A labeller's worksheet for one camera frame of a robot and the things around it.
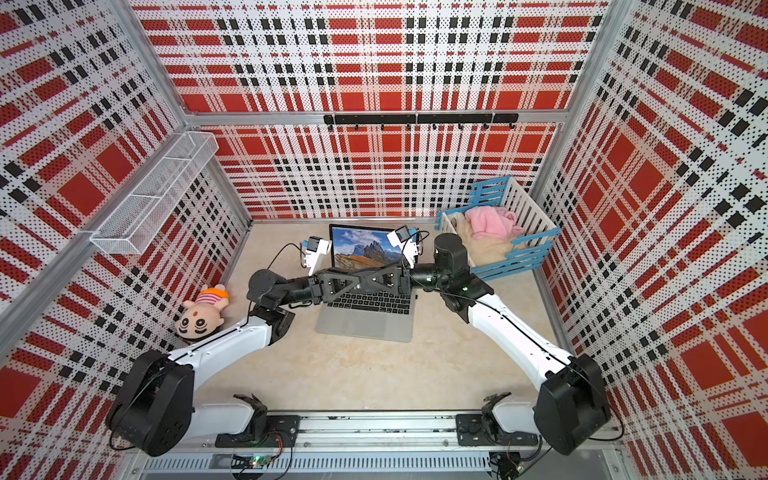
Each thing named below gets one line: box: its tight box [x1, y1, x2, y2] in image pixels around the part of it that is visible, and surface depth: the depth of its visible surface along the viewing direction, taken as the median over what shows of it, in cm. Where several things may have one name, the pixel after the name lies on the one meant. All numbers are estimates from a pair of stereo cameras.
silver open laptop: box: [315, 224, 417, 343], surface depth 97 cm
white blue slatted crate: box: [436, 176, 561, 282], surface depth 105 cm
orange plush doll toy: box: [176, 284, 230, 339], surface depth 89 cm
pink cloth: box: [465, 206, 524, 240], surface depth 104 cm
